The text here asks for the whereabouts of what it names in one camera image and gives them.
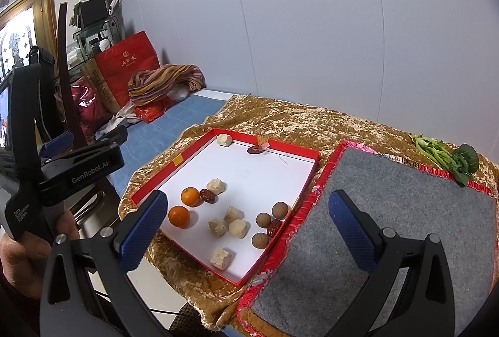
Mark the golden velvet cloth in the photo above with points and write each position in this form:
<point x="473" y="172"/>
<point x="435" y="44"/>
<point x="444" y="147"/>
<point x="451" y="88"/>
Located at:
<point x="312" y="122"/>

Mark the brown patterned paper bag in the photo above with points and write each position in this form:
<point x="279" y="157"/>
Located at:
<point x="97" y="87"/>

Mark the red cardboard box tray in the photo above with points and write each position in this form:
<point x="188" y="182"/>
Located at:
<point x="253" y="173"/>

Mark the beige pastry piece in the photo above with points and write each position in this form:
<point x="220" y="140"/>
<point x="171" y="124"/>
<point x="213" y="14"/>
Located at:
<point x="238" y="228"/>
<point x="232" y="213"/>
<point x="217" y="228"/>
<point x="215" y="185"/>
<point x="221" y="258"/>

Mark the brown longan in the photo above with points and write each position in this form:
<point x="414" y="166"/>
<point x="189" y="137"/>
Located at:
<point x="280" y="210"/>
<point x="264" y="220"/>
<point x="260" y="240"/>

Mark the red paper bag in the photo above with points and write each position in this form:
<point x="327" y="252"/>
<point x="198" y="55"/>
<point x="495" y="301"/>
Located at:
<point x="124" y="60"/>

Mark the grey felt mat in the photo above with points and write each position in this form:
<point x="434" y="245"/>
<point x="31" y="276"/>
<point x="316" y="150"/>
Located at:
<point x="390" y="212"/>

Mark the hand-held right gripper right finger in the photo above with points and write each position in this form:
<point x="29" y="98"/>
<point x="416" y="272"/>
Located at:
<point x="351" y="231"/>

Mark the orange mandarin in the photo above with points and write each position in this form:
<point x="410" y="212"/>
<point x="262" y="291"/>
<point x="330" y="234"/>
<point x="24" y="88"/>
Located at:
<point x="179" y="216"/>
<point x="190" y="196"/>

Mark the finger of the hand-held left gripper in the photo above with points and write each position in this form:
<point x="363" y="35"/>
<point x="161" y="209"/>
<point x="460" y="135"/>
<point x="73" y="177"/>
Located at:
<point x="58" y="142"/>
<point x="113" y="136"/>

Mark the glass shelf rack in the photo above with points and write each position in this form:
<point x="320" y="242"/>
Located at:
<point x="93" y="41"/>

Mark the white crumpled cloth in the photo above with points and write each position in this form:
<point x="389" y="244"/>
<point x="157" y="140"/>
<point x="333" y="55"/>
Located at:
<point x="117" y="122"/>

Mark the black box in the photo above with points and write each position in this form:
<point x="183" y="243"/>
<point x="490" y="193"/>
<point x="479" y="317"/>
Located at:
<point x="93" y="11"/>

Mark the beige pastry cube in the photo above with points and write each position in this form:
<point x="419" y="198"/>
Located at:
<point x="224" y="139"/>

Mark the person's left forearm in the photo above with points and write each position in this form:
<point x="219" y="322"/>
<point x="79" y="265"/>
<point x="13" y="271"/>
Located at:
<point x="15" y="317"/>

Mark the person's left hand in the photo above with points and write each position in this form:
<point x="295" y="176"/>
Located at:
<point x="23" y="263"/>

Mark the green leafy vegetable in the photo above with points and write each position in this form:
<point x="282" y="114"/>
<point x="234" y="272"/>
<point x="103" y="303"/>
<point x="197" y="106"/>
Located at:
<point x="466" y="161"/>

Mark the striped knitted scarf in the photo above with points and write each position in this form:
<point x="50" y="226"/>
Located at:
<point x="163" y="81"/>

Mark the clear plastic wrapper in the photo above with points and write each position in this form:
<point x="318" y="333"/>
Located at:
<point x="265" y="144"/>

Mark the wooden door with glass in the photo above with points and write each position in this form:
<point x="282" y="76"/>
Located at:
<point x="23" y="21"/>

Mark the blue quilted mattress pad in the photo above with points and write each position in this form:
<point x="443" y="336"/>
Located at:
<point x="171" y="126"/>

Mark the red date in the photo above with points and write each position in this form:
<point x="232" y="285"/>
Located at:
<point x="207" y="196"/>
<point x="274" y="228"/>
<point x="255" y="149"/>

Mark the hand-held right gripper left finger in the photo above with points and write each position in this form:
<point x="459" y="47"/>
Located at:
<point x="144" y="231"/>

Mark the dark red plastic bag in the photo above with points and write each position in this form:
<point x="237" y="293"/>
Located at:
<point x="87" y="103"/>

